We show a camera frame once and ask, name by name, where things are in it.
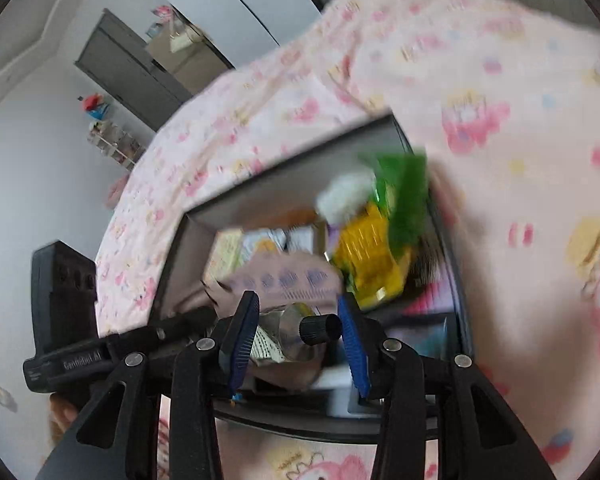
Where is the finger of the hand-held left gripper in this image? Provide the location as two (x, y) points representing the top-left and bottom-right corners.
(151, 306), (219, 349)

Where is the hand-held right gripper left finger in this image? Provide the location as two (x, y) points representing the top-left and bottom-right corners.
(35, 290), (261, 480)

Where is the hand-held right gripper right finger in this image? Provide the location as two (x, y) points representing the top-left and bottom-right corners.
(336, 292), (558, 480)

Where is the silver tube with black cap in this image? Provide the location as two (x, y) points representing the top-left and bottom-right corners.
(250, 302), (343, 364)

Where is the pink orange sticker sheet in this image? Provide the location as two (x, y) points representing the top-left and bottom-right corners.
(202, 230), (245, 282)

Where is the black cardboard box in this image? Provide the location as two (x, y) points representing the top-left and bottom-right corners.
(147, 112), (476, 446)

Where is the white sticker with yellow circle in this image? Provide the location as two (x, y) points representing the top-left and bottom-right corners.
(240, 227), (289, 259)

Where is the person's left hand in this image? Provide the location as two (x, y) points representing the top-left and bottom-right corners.
(49, 392), (88, 448)

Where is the white fluffy pompom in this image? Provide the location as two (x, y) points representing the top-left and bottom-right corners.
(316, 170), (379, 224)

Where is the green corn candy packet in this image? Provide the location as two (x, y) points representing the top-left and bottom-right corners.
(330, 152), (429, 311)

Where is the white shelf rack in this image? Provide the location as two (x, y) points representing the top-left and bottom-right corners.
(87, 120), (147, 172)

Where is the red toy figure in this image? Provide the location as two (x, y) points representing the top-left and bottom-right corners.
(79, 92), (112, 122)

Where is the dark grey door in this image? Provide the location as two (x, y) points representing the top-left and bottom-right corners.
(75, 7), (236, 132)

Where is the pink cartoon printed blanket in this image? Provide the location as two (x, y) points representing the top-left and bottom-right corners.
(95, 0), (600, 480)

